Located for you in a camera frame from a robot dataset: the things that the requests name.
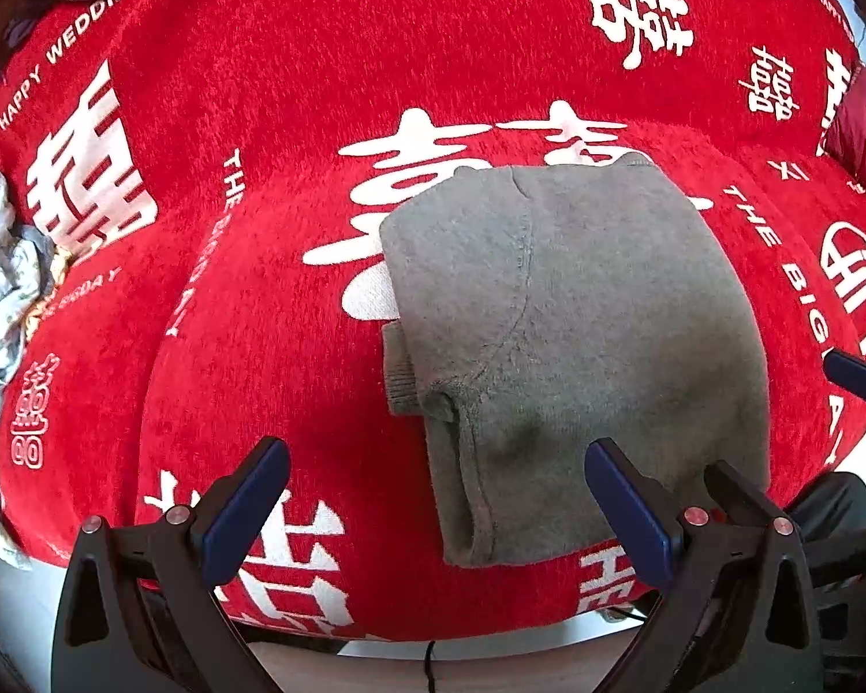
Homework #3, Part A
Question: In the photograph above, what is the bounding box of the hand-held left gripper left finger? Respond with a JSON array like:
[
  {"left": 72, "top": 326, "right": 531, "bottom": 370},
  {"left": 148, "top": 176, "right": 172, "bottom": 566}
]
[{"left": 52, "top": 437, "right": 291, "bottom": 693}]

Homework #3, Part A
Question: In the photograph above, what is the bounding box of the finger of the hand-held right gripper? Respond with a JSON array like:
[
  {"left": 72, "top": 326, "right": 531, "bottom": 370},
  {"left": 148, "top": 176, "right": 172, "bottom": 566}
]
[
  {"left": 823, "top": 348, "right": 866, "bottom": 416},
  {"left": 703, "top": 460, "right": 791, "bottom": 524}
]

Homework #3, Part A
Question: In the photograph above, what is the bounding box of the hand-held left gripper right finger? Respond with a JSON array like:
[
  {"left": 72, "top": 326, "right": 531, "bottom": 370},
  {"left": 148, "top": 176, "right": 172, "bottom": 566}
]
[{"left": 584, "top": 439, "right": 827, "bottom": 693}]

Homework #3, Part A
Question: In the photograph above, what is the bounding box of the grey sweater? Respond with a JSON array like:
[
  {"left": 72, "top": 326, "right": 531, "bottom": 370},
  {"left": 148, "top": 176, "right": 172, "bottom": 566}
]
[{"left": 379, "top": 151, "right": 773, "bottom": 568}]

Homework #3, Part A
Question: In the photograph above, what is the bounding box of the dark grey cloth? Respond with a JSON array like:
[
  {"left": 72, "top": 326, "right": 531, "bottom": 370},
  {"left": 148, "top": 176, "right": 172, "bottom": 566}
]
[{"left": 792, "top": 471, "right": 866, "bottom": 544}]

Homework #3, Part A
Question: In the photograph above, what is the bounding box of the light floral cloth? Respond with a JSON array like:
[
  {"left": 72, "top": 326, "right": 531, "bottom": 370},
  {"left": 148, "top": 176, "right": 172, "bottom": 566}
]
[{"left": 0, "top": 162, "right": 59, "bottom": 571}]

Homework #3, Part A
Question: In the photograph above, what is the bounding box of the red printed blanket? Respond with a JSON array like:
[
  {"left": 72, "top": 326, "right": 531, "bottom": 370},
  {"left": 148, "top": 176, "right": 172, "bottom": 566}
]
[{"left": 0, "top": 0, "right": 866, "bottom": 642}]

